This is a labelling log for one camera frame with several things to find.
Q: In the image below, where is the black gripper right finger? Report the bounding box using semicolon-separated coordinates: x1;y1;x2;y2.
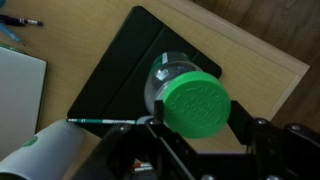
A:
228;99;255;147

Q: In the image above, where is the black pen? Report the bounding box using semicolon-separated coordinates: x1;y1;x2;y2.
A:
0;13;45;28

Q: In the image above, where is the clear bottle green label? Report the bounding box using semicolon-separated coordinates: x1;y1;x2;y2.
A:
143;51;205;116

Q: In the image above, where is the black tablet case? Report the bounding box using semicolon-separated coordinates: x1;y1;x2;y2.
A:
66;5;224;138

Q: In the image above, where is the red pen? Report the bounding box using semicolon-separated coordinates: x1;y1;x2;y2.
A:
131;162;155;172

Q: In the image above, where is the green plastic lid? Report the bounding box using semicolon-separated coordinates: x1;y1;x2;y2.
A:
161;70;232;140

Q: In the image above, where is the green pencil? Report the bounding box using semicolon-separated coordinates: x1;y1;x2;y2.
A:
66;117;138;126

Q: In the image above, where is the white mug green logo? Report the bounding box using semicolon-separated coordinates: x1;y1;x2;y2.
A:
0;119;86;180

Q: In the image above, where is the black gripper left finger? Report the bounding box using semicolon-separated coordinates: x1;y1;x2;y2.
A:
153;98;166;124

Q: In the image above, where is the silver laptop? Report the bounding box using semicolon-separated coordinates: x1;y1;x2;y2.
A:
0;45;49;162

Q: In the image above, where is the blue pen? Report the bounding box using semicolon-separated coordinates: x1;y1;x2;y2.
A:
0;22;26;46

